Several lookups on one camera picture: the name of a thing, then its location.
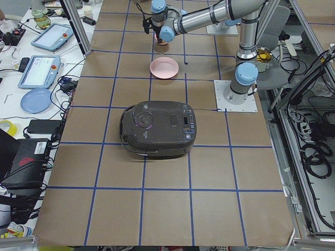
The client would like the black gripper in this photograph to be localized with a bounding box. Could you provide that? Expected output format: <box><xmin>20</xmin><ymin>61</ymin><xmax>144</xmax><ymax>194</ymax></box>
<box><xmin>154</xmin><ymin>26</ymin><xmax>162</xmax><ymax>37</ymax></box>

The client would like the red apple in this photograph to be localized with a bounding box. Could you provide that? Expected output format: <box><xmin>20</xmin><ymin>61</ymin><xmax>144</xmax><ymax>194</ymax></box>
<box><xmin>159</xmin><ymin>40</ymin><xmax>168</xmax><ymax>46</ymax></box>

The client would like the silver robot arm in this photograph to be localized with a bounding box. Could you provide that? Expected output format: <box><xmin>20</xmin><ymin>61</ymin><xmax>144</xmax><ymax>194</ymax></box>
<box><xmin>146</xmin><ymin>1</ymin><xmax>267</xmax><ymax>65</ymax></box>
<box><xmin>215</xmin><ymin>18</ymin><xmax>241</xmax><ymax>30</ymax></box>

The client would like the pink plate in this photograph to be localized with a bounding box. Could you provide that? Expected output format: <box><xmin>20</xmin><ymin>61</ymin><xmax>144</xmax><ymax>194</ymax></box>
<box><xmin>150</xmin><ymin>57</ymin><xmax>179</xmax><ymax>79</ymax></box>

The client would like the blue plate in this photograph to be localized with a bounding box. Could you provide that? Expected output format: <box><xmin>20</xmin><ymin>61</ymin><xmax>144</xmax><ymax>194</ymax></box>
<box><xmin>20</xmin><ymin>88</ymin><xmax>51</xmax><ymax>114</ymax></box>

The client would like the dark grey rice cooker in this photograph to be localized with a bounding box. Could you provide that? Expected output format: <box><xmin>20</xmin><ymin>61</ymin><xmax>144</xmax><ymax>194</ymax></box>
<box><xmin>119</xmin><ymin>100</ymin><xmax>197</xmax><ymax>158</ymax></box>

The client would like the blue teach pendant far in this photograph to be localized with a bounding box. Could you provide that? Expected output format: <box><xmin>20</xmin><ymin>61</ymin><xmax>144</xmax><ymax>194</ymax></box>
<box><xmin>30</xmin><ymin>24</ymin><xmax>74</xmax><ymax>52</ymax></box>

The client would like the blue teach pendant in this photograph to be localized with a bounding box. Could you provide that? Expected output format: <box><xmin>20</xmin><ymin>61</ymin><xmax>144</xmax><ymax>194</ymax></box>
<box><xmin>18</xmin><ymin>55</ymin><xmax>61</xmax><ymax>89</ymax></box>
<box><xmin>30</xmin><ymin>24</ymin><xmax>74</xmax><ymax>52</ymax></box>

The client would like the green glass bottle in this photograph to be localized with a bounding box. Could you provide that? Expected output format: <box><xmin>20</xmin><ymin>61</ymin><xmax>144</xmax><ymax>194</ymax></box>
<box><xmin>31</xmin><ymin>9</ymin><xmax>51</xmax><ymax>29</ymax></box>

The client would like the blue teach pendant near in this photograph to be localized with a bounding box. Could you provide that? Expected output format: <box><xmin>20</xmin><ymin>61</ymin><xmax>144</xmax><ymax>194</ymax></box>
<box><xmin>18</xmin><ymin>55</ymin><xmax>61</xmax><ymax>89</ymax></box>

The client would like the grey office chair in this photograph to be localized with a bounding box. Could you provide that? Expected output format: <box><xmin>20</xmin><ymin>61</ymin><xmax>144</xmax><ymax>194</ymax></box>
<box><xmin>256</xmin><ymin>5</ymin><xmax>291</xmax><ymax>90</ymax></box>

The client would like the black power adapter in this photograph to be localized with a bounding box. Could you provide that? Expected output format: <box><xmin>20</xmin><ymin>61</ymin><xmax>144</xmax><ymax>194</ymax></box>
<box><xmin>27</xmin><ymin>120</ymin><xmax>61</xmax><ymax>134</ymax></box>

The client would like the yellow tape roll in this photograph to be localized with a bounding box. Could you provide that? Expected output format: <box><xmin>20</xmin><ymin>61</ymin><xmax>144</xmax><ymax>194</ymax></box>
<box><xmin>0</xmin><ymin>120</ymin><xmax>18</xmax><ymax>136</ymax></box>

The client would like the black computer box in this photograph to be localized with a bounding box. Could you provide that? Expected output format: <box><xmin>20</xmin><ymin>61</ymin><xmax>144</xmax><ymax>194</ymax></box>
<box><xmin>1</xmin><ymin>138</ymin><xmax>51</xmax><ymax>190</ymax></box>

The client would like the aluminium frame post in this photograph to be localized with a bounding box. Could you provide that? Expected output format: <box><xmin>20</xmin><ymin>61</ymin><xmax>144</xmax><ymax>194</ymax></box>
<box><xmin>60</xmin><ymin>0</ymin><xmax>92</xmax><ymax>56</ymax></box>

